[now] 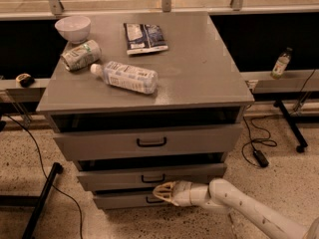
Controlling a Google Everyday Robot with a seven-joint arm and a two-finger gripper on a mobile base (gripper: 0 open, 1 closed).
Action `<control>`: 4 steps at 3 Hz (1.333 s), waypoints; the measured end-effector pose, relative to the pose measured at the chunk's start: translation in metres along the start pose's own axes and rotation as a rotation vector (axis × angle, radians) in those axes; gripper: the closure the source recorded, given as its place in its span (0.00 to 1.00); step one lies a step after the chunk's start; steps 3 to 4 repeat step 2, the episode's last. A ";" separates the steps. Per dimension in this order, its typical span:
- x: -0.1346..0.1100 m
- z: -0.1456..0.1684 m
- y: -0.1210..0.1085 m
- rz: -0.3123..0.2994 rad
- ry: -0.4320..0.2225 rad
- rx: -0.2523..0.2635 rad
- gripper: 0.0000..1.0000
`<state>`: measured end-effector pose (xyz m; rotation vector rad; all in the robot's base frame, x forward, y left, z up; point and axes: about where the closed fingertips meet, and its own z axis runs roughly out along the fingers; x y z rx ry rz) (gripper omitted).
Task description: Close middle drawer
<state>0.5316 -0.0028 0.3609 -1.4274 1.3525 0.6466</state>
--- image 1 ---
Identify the small green bottle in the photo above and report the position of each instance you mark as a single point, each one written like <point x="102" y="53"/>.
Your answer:
<point x="281" y="63"/>

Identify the crushed green white can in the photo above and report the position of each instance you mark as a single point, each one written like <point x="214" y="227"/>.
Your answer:
<point x="81" y="56"/>

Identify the white bowl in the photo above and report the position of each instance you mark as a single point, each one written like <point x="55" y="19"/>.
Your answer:
<point x="74" y="29"/>

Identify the blue white snack bag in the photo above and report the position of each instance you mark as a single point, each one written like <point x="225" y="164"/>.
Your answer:
<point x="144" y="38"/>

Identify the grey bottom drawer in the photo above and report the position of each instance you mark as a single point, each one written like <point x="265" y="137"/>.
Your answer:
<point x="127" y="199"/>

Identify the black yellow tape measure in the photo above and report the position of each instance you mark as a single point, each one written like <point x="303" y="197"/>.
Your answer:
<point x="25" y="80"/>

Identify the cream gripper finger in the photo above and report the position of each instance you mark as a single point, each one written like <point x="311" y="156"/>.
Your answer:
<point x="165" y="192"/>

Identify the clear plastic water bottle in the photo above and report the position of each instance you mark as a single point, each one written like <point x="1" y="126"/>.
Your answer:
<point x="127" y="77"/>

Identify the grey drawer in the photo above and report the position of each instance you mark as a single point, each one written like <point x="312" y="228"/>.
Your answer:
<point x="147" y="172"/>
<point x="127" y="199"/>
<point x="111" y="144"/>

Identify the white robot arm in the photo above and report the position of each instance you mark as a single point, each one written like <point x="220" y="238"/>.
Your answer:
<point x="220" y="195"/>

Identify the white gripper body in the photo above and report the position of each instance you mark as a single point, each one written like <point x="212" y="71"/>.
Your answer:
<point x="182" y="193"/>

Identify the black stand leg left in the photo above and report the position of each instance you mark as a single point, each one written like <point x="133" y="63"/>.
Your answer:
<point x="36" y="202"/>

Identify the grey top drawer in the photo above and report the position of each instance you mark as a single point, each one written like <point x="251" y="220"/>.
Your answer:
<point x="111" y="144"/>

